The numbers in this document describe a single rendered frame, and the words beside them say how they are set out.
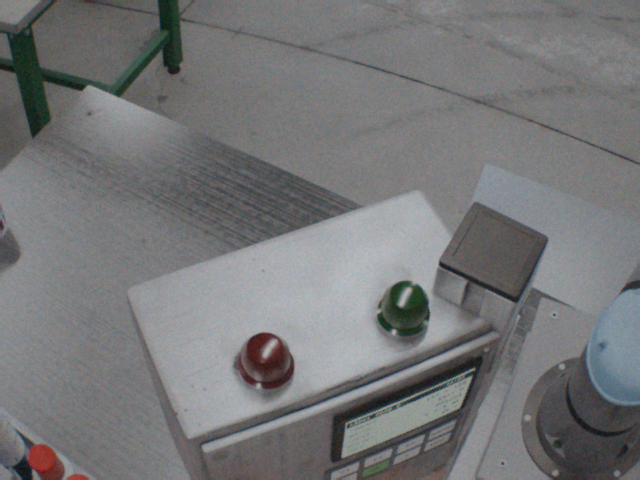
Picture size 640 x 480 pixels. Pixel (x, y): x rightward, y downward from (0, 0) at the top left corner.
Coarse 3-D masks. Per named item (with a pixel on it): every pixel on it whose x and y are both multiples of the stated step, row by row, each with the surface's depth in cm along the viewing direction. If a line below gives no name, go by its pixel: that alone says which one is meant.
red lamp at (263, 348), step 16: (256, 336) 38; (272, 336) 38; (256, 352) 37; (272, 352) 37; (288, 352) 38; (240, 368) 39; (256, 368) 37; (272, 368) 37; (288, 368) 38; (256, 384) 38; (272, 384) 38; (288, 384) 39
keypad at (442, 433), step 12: (456, 420) 48; (420, 432) 47; (432, 432) 47; (444, 432) 48; (396, 444) 46; (408, 444) 47; (420, 444) 48; (432, 444) 49; (372, 456) 46; (384, 456) 47; (396, 456) 48; (408, 456) 49; (336, 468) 45; (348, 468) 46; (360, 468) 47; (372, 468) 48; (384, 468) 49
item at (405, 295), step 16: (400, 288) 39; (416, 288) 40; (384, 304) 40; (400, 304) 39; (416, 304) 39; (384, 320) 40; (400, 320) 39; (416, 320) 39; (400, 336) 40; (416, 336) 40
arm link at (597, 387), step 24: (624, 288) 87; (624, 312) 80; (600, 336) 80; (624, 336) 79; (600, 360) 79; (624, 360) 78; (576, 384) 86; (600, 384) 80; (624, 384) 77; (576, 408) 87; (600, 408) 83; (624, 408) 81
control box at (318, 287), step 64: (256, 256) 43; (320, 256) 43; (384, 256) 43; (192, 320) 41; (256, 320) 41; (320, 320) 41; (448, 320) 41; (192, 384) 39; (320, 384) 39; (384, 384) 40; (192, 448) 38; (256, 448) 39; (320, 448) 42; (448, 448) 52
